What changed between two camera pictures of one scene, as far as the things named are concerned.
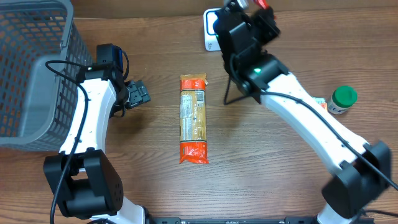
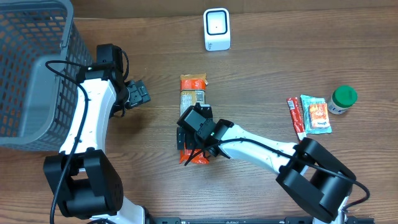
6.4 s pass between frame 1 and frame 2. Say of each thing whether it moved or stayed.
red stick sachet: moved
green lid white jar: stayed
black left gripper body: stayed
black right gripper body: moved
